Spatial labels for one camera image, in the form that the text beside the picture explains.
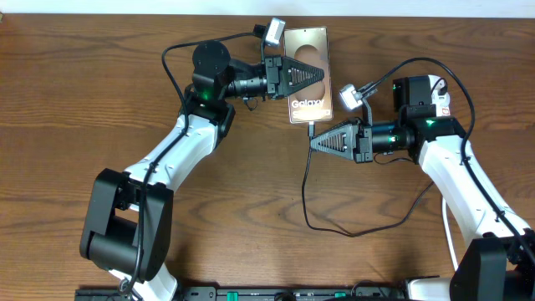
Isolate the white power strip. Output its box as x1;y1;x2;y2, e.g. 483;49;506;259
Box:
427;74;451;117

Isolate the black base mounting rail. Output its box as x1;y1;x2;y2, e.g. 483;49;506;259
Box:
74;284;409;301

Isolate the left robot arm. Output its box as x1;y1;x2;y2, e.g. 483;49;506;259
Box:
79;39;325;300

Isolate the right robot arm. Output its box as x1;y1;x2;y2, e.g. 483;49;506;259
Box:
310;75;534;300

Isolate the black USB charger plug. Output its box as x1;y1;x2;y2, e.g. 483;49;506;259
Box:
438;85;448;95

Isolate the white power strip cord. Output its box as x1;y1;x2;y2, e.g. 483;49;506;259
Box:
441;198;460;273

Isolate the Galaxy smartphone with bronze screen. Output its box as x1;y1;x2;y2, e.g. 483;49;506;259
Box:
284;27;334;124

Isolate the black USB charging cable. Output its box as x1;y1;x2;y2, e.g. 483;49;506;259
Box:
300;120;436;238

